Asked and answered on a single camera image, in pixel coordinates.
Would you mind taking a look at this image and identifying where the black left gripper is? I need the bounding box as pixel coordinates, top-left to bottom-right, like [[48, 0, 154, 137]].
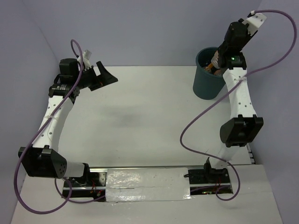
[[75, 61, 119, 91]]

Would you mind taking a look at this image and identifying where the orange bottle blue label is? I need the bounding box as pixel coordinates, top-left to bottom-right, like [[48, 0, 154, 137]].
[[204, 51, 220, 72]]

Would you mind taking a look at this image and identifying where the orange label tea bottle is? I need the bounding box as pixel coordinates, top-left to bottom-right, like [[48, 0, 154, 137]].
[[213, 69, 223, 76]]

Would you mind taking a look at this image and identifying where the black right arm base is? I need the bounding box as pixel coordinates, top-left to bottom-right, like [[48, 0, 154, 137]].
[[184, 168, 230, 187]]

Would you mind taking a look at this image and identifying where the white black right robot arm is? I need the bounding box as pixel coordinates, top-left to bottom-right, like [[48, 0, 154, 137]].
[[203, 19, 263, 182]]

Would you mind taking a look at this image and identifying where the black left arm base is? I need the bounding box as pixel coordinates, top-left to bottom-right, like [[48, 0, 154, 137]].
[[69, 169, 107, 202]]

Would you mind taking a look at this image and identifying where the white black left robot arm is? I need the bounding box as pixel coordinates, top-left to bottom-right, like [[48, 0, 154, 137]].
[[18, 58, 118, 186]]

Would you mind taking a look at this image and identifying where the dark green ribbed bin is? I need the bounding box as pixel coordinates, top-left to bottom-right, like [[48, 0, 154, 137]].
[[193, 47, 225, 100]]

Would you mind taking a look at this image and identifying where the white foil covered panel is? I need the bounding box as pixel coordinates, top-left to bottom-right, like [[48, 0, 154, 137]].
[[105, 168, 191, 202]]

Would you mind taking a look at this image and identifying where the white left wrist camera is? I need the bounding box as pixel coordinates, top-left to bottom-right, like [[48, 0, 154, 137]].
[[77, 50, 92, 70]]

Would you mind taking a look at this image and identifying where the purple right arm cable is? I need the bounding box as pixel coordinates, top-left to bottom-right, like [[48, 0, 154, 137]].
[[180, 9, 298, 201]]

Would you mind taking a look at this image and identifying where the aluminium table edge rail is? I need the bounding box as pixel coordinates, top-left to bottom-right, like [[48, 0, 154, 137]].
[[246, 144, 256, 164]]

